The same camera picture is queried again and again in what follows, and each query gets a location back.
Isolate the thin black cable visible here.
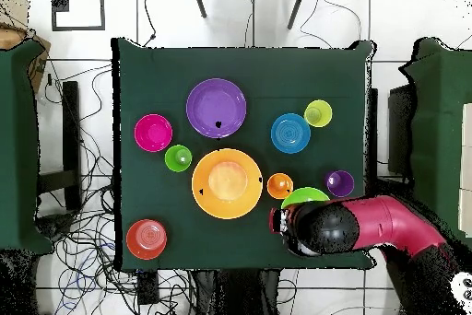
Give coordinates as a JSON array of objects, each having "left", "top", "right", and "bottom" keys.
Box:
[{"left": 299, "top": 0, "right": 363, "bottom": 50}]

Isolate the tangle of black cables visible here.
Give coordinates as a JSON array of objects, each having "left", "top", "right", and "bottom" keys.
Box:
[{"left": 36, "top": 60, "right": 196, "bottom": 315}]

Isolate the black power strip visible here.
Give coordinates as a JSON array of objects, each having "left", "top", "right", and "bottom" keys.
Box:
[{"left": 136, "top": 269, "right": 160, "bottom": 306}]

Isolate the blue bowl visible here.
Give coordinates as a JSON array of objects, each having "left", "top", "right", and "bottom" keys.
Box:
[{"left": 270, "top": 112, "right": 312, "bottom": 155}]

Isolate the green cup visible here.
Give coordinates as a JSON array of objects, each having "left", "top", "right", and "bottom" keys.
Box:
[{"left": 164, "top": 144, "right": 194, "bottom": 173}]

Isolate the red-orange bowl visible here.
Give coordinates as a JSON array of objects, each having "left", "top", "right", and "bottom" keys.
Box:
[{"left": 125, "top": 218, "right": 169, "bottom": 262}]

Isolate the purple bowl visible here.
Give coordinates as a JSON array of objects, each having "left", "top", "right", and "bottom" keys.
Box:
[{"left": 184, "top": 77, "right": 248, "bottom": 140}]

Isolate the dark grey stand base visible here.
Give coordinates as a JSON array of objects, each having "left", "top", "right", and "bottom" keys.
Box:
[{"left": 36, "top": 212, "right": 77, "bottom": 237}]

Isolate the dark green tablecloth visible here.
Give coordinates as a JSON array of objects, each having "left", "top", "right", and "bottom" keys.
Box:
[{"left": 111, "top": 37, "right": 377, "bottom": 271}]

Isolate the green side table cloth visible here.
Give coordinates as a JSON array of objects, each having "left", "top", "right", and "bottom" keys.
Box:
[
  {"left": 0, "top": 40, "right": 54, "bottom": 255},
  {"left": 399, "top": 37, "right": 472, "bottom": 242}
]

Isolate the black camera tripod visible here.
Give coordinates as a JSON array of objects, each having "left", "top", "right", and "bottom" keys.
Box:
[{"left": 191, "top": 0, "right": 310, "bottom": 31}]

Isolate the pink bowl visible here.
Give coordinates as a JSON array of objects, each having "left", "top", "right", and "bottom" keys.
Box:
[{"left": 133, "top": 112, "right": 174, "bottom": 154}]

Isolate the yellow cup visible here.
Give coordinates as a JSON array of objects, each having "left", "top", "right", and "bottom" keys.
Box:
[{"left": 303, "top": 99, "right": 334, "bottom": 129}]

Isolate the green bowl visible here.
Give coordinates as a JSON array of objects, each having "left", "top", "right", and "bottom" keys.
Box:
[{"left": 280, "top": 186, "right": 332, "bottom": 210}]

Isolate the black cable with plug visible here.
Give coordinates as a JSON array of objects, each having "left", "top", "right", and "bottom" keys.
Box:
[{"left": 136, "top": 0, "right": 158, "bottom": 48}]

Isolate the black floor beam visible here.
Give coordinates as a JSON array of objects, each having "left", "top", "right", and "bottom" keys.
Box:
[{"left": 37, "top": 80, "right": 83, "bottom": 213}]

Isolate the large yellow-orange bowl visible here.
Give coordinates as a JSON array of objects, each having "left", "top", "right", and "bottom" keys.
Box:
[{"left": 191, "top": 147, "right": 264, "bottom": 220}]

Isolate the orange cup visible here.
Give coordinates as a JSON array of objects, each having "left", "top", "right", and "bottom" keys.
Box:
[{"left": 265, "top": 172, "right": 295, "bottom": 201}]

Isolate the purple cup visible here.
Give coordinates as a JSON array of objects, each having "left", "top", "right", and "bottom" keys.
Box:
[{"left": 324, "top": 169, "right": 356, "bottom": 199}]

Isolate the black box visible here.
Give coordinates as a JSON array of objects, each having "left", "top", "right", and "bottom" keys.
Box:
[{"left": 386, "top": 84, "right": 415, "bottom": 177}]

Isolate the cardboard box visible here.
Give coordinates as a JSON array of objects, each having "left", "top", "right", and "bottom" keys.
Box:
[{"left": 0, "top": 0, "right": 52, "bottom": 95}]

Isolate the black rectangular frame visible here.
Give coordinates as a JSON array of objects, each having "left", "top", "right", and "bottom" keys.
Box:
[{"left": 50, "top": 0, "right": 107, "bottom": 32}]

